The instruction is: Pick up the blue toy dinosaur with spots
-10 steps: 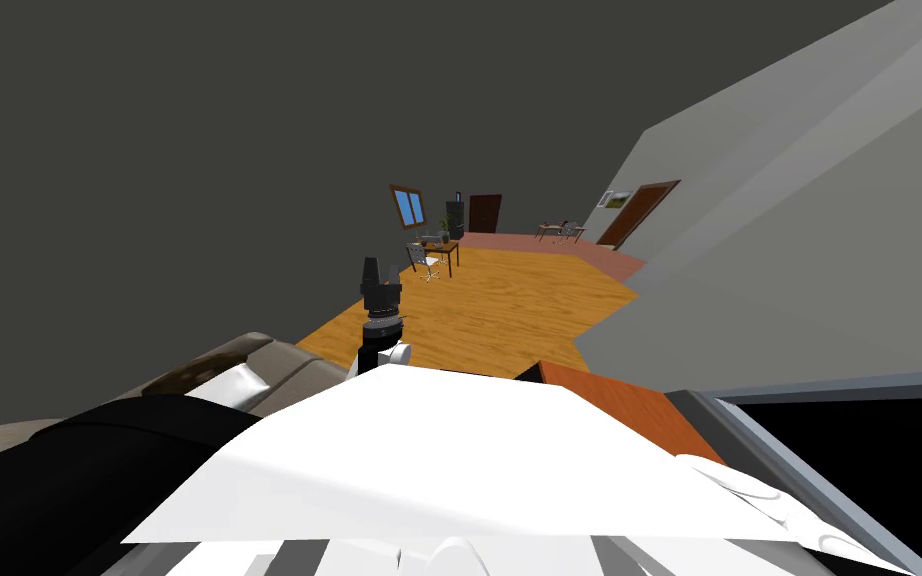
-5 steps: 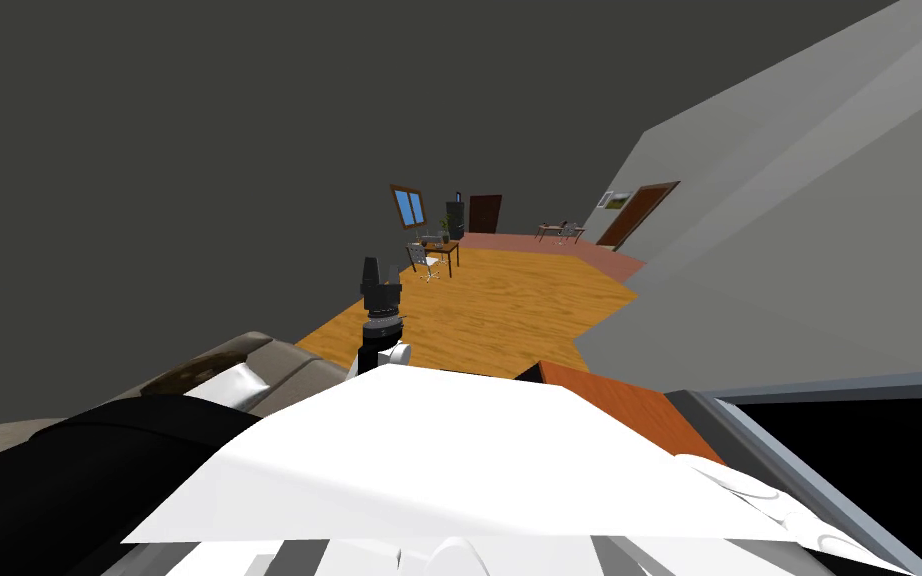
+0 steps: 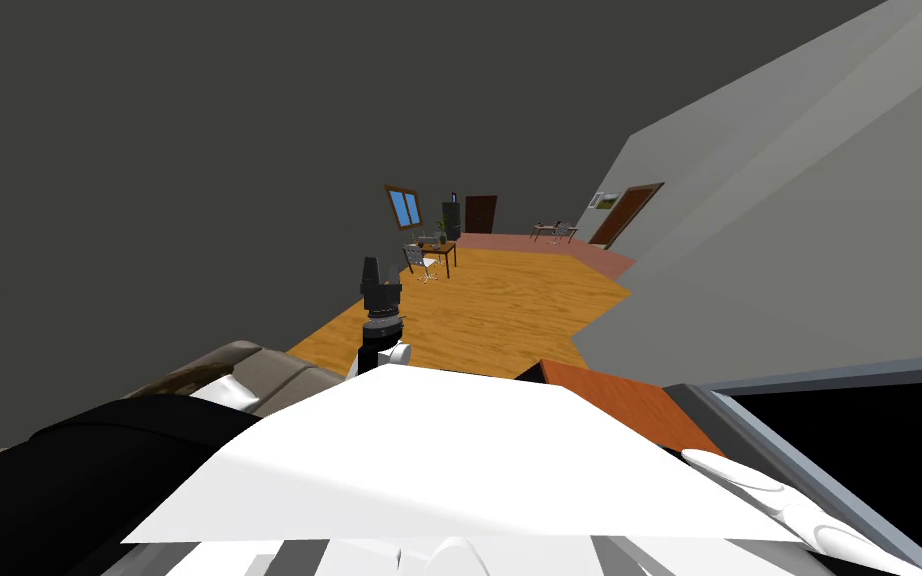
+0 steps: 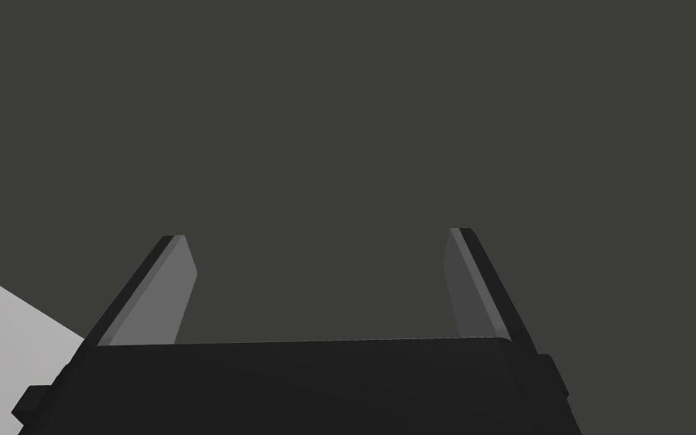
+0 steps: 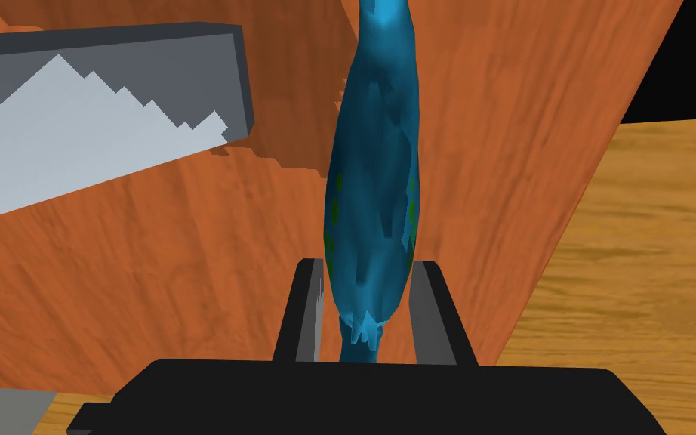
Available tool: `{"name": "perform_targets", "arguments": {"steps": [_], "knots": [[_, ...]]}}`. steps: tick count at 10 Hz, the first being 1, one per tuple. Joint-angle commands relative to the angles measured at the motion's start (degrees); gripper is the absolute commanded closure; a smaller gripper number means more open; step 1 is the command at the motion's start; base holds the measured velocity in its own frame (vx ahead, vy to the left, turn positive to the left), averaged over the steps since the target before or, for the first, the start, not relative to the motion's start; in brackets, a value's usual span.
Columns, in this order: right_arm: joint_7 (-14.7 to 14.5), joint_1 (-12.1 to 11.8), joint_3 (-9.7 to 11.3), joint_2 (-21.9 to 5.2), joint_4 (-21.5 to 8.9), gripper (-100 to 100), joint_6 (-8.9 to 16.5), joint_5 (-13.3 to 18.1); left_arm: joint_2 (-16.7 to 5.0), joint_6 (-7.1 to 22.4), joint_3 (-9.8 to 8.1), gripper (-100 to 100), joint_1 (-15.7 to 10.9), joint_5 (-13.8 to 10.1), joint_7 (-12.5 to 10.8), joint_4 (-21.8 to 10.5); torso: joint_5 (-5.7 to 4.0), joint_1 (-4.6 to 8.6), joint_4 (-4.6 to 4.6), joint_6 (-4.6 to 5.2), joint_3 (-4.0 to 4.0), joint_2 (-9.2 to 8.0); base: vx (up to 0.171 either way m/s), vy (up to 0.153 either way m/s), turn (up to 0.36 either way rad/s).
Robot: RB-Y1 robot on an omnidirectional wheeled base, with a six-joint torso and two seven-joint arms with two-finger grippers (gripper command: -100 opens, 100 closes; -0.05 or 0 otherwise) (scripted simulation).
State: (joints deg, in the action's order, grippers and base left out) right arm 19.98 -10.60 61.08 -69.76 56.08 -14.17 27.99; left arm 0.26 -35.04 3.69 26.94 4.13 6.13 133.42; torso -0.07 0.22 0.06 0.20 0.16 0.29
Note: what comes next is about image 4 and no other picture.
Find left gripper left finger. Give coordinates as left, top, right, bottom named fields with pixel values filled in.
left=84, top=234, right=199, bottom=347

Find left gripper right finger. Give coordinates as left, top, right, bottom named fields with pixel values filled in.
left=442, top=227, right=539, bottom=355

